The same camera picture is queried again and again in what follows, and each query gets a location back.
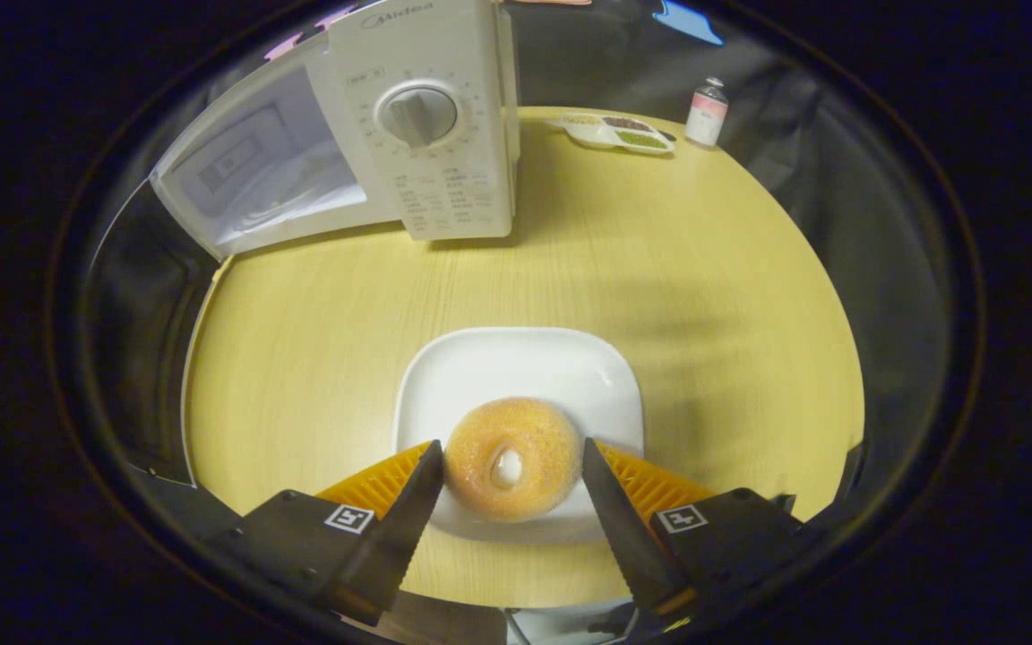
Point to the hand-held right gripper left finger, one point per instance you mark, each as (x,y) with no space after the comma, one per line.
(399,537)

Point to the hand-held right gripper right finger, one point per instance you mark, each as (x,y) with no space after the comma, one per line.
(623,537)

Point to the glazed donut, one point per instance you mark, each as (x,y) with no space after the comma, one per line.
(480,448)

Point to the white microwave oven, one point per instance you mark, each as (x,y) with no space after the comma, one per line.
(444,54)

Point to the white square plate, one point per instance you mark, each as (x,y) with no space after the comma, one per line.
(516,367)

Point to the white divided seed tray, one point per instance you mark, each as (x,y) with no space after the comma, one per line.
(601,134)

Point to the small pink label bottle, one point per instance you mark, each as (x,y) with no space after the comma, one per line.
(706,116)

